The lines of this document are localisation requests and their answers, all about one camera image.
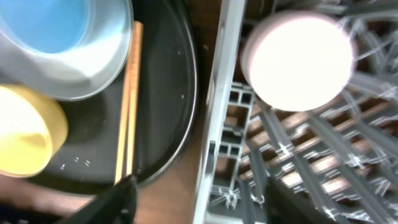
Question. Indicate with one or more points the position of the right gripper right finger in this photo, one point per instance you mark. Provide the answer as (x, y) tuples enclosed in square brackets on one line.
[(285, 207)]

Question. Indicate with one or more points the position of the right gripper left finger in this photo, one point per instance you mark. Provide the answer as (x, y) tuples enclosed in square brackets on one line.
[(116, 205)]

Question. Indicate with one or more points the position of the wooden chopstick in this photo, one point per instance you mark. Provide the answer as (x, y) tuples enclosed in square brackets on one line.
[(124, 112), (133, 70)]

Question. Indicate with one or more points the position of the yellow bowl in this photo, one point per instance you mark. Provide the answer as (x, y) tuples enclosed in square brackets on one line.
[(33, 128)]

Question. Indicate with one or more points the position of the light grey plate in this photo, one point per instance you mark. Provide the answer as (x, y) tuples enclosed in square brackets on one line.
[(83, 70)]

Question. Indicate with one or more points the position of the pink cup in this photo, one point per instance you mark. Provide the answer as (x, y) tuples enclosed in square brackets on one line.
[(298, 60)]

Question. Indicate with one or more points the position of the grey dishwasher rack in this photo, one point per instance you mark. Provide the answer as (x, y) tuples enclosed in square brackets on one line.
[(341, 157)]

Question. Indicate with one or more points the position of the round black serving tray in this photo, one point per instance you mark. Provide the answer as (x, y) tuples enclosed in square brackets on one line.
[(168, 89)]

